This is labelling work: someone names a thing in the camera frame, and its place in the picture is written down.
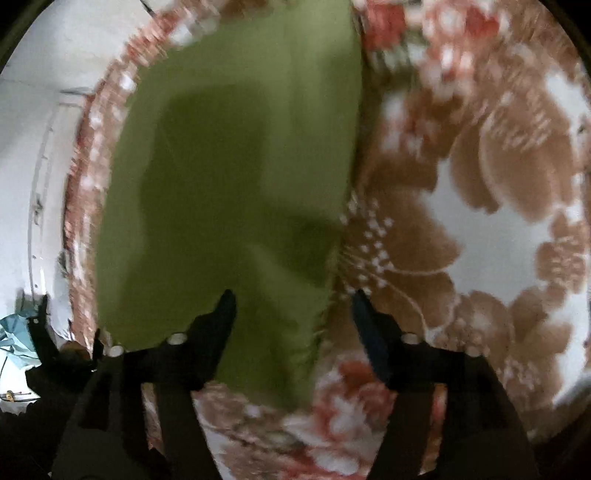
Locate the floral brown bed blanket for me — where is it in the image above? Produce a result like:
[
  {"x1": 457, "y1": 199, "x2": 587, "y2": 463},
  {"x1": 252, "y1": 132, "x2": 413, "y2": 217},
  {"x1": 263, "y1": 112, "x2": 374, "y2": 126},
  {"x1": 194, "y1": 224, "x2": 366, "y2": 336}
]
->
[{"x1": 64, "y1": 1, "x2": 590, "y2": 479}]

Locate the green hooded jacket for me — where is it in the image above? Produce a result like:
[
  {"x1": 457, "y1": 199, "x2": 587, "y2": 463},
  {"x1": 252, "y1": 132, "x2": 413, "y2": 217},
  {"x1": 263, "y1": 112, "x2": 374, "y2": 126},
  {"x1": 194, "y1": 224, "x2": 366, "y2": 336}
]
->
[{"x1": 95, "y1": 1, "x2": 362, "y2": 410}]

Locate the teal plastic bag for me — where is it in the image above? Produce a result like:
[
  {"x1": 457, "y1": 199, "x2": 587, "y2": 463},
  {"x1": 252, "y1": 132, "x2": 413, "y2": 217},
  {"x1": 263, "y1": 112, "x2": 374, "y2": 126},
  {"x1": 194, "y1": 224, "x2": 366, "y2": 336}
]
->
[{"x1": 0, "y1": 310, "x2": 41, "y2": 369}]

